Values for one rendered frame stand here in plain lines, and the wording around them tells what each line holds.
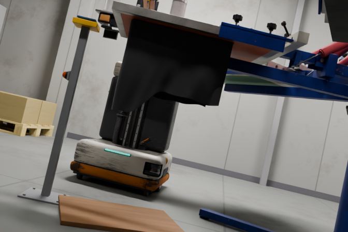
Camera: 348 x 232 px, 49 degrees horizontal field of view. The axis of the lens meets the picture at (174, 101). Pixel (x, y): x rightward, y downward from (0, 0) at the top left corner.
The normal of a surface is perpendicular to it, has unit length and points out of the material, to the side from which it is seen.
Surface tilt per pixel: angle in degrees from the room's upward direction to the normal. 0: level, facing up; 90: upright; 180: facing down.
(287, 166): 90
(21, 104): 90
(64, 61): 90
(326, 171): 90
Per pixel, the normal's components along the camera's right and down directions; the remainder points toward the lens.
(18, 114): -0.13, -0.09
